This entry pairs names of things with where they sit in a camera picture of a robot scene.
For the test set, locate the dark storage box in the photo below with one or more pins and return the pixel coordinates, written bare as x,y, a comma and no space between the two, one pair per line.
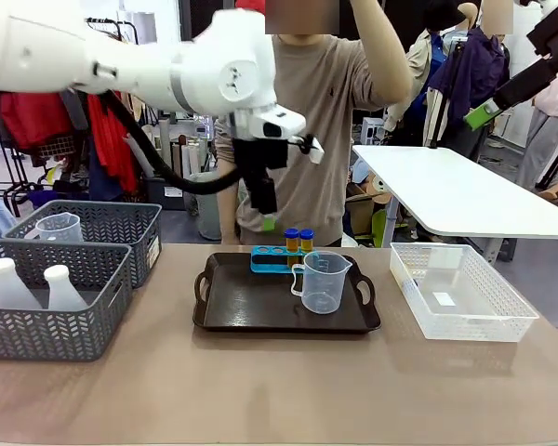
165,195

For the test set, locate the white folding table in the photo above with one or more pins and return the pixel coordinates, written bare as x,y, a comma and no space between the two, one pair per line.
455,195

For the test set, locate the amber tube with blue cap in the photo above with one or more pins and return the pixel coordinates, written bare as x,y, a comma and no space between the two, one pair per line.
291,244
307,241

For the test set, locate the green chair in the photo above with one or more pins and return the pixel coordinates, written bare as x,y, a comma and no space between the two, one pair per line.
379,227

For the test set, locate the black tripod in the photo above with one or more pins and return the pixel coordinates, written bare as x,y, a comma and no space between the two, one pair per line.
439,121

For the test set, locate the figure in pink top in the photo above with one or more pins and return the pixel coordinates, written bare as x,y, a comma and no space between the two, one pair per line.
546,130

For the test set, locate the white perforated plastic basket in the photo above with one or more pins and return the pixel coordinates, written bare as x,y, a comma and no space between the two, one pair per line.
469,331

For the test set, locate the figure in beige blue jacket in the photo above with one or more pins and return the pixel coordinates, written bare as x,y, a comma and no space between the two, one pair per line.
423,51

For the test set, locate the clear plastic measuring cup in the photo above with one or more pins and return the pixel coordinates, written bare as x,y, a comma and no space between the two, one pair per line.
60,227
323,288

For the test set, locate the black clothes rack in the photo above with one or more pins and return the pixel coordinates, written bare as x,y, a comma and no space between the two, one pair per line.
16,186

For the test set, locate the person in beige sweater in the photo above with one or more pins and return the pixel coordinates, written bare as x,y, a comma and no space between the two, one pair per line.
316,93

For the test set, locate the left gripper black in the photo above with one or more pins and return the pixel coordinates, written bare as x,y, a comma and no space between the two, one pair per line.
260,153

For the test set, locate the black plastic serving tray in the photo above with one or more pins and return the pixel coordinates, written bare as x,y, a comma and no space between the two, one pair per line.
246,306

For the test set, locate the red hanging garment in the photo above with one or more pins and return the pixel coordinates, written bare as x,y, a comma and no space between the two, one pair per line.
114,144
32,121

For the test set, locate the grey woven basket with cup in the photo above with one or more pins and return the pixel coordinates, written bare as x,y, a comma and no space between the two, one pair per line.
121,223

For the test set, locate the blue test tube rack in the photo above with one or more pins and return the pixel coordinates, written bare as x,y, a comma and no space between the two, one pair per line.
265,265

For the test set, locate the person's left forearm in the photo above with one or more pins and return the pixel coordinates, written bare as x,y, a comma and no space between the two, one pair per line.
376,42

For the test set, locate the bystander in purple jacket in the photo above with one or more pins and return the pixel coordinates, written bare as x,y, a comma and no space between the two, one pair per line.
469,79

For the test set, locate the grey waste bin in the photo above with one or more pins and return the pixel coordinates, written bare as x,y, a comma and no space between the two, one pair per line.
208,209

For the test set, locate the grey woven basket with bottles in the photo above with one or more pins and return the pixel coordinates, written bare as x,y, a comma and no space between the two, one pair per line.
51,330

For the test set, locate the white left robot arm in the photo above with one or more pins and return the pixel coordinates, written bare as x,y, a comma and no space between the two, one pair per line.
121,60

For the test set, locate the white label sticker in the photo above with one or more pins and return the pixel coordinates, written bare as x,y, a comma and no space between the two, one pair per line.
444,299

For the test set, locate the white plastic bottle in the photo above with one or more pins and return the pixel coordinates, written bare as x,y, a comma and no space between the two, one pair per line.
62,292
9,288

